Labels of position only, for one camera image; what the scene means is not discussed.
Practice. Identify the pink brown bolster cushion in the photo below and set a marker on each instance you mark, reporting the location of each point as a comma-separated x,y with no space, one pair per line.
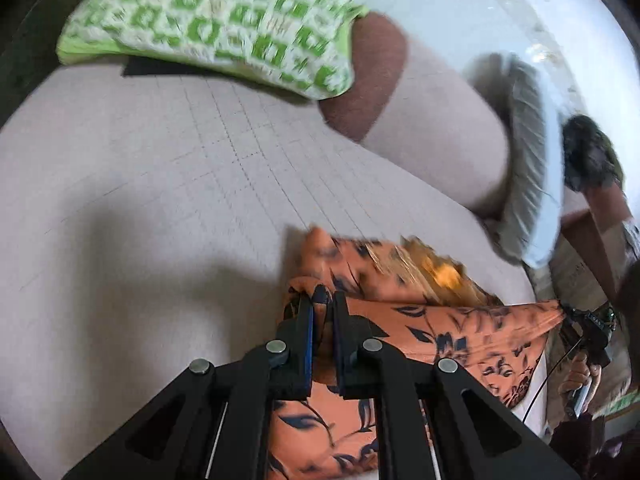
440,125

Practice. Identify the green checkered pillow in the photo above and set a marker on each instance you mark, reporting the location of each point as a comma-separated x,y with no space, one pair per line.
225,25

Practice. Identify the light blue pillow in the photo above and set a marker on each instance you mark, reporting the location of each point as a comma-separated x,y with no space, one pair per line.
530,160

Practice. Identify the pink brown backrest cushion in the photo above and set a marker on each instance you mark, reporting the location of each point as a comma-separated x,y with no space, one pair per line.
600,210

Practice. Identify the orange floral blouse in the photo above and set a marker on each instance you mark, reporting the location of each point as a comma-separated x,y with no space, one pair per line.
450,330

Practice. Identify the fur trimmed olive coat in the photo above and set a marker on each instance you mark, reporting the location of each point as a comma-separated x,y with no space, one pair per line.
590,155

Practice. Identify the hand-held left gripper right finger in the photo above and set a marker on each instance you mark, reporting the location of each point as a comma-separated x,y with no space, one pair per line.
350,360

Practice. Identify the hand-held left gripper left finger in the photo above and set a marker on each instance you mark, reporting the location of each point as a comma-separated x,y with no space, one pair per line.
300,360

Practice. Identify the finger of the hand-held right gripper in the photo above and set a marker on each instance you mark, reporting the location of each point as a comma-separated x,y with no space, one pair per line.
570,322

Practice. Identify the white patterned cloth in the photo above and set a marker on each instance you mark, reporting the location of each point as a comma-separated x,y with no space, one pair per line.
632,237

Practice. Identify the person's right hand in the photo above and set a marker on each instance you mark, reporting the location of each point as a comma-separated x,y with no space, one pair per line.
580,375

